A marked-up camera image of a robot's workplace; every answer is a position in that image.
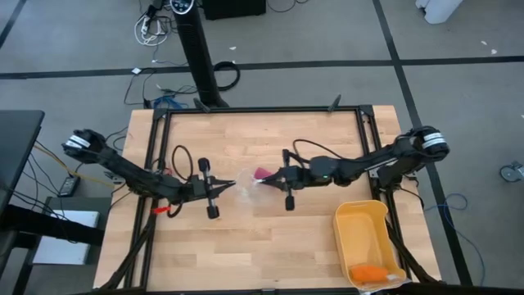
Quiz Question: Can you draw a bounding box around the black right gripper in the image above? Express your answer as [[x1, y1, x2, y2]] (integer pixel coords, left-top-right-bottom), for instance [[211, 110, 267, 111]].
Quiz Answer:
[[261, 148, 314, 212]]

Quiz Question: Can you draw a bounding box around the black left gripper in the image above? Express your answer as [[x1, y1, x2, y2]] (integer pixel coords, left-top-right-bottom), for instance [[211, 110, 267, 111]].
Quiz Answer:
[[188, 157, 237, 220]]

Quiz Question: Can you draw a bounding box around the clear plastic bag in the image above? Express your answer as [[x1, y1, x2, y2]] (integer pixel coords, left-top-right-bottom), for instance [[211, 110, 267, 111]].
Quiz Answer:
[[235, 167, 271, 206]]

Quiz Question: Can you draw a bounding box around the orange bandage roll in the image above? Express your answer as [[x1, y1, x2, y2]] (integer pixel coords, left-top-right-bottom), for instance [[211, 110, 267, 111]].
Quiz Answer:
[[348, 264, 390, 286]]

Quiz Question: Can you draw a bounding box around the yellow plastic bin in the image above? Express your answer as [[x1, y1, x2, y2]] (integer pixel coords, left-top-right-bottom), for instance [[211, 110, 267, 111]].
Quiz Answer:
[[332, 199, 412, 293]]

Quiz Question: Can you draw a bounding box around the black tower fan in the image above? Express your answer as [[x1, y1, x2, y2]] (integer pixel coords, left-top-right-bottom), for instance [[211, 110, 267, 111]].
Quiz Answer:
[[169, 0, 230, 110]]

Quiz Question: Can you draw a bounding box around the grey white cabinet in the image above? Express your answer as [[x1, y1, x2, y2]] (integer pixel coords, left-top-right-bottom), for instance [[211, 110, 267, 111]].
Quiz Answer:
[[32, 196, 114, 266]]

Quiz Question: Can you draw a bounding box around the black power adapter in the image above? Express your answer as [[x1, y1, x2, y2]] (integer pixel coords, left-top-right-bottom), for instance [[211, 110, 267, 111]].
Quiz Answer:
[[59, 175, 82, 197]]

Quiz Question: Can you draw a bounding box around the black box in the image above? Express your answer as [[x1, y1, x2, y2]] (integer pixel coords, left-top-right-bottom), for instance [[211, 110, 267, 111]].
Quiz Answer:
[[202, 0, 268, 21]]

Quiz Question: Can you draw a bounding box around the black desk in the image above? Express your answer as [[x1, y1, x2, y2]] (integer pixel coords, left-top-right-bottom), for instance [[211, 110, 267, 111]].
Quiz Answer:
[[0, 109, 106, 295]]

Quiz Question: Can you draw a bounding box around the grey caster wheel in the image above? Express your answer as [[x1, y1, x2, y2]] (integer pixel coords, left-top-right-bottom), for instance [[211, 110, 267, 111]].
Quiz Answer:
[[499, 161, 524, 184]]

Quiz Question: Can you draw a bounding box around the white plastic object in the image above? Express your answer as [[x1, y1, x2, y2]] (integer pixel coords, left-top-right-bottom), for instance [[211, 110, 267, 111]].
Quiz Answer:
[[415, 0, 466, 25]]

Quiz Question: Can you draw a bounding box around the right arm cable loop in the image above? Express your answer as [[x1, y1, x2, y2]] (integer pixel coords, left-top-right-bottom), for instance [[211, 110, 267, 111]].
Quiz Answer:
[[292, 138, 349, 163]]

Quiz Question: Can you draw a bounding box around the arm cable loop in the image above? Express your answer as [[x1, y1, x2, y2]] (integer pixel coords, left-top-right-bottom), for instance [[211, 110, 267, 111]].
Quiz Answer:
[[170, 143, 195, 181], [292, 138, 349, 163]]

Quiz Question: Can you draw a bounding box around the left arm cable loop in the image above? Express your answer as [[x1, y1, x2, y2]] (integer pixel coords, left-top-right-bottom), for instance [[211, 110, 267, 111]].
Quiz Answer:
[[170, 143, 195, 181]]

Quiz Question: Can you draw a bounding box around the black aluminium table frame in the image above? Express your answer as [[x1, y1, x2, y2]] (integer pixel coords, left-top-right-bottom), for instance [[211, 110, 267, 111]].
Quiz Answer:
[[97, 104, 442, 295]]

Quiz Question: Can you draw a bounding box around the blue cable bundle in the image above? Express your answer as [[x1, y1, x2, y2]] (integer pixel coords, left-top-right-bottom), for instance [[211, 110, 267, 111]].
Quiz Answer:
[[153, 96, 187, 110]]

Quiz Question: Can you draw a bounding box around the black coiled cable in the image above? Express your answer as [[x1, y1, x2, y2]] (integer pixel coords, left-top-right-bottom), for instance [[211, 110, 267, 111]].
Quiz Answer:
[[213, 60, 242, 92]]

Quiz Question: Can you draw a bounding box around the yellow cable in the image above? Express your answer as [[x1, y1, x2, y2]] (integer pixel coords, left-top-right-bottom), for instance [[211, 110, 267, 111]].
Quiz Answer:
[[33, 143, 115, 188]]

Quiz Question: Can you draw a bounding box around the white cable tangle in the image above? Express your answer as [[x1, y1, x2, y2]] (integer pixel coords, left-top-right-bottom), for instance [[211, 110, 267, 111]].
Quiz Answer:
[[133, 14, 171, 47]]

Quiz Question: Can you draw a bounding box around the thin blue floor cable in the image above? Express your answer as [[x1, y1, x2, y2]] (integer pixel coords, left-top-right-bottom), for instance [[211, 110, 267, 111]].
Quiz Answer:
[[423, 192, 487, 286]]

